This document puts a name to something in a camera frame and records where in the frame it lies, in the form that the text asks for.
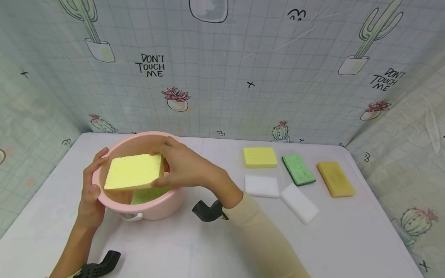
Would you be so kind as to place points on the person's left hand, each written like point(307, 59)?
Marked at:
point(88, 208)

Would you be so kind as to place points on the small yellow sponge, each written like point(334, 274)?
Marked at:
point(259, 157)

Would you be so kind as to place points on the person's right hand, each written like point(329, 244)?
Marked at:
point(194, 170)

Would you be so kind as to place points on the person's left forearm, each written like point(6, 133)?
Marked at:
point(71, 251)

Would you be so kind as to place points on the large light yellow sponge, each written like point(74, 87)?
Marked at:
point(132, 172)

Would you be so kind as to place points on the green sponge with dark backing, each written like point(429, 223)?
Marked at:
point(298, 170)

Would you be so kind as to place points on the mustard yellow sponge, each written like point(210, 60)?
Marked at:
point(336, 179)

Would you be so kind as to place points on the person's right forearm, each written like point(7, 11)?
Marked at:
point(264, 239)

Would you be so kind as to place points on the white sponge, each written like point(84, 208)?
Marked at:
point(299, 204)
point(261, 186)

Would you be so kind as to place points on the pink plastic basin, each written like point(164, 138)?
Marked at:
point(158, 206)

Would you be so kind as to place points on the black wrist band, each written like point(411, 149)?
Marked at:
point(208, 211)
point(99, 265)

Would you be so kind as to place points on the light green sponge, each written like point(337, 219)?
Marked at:
point(147, 195)

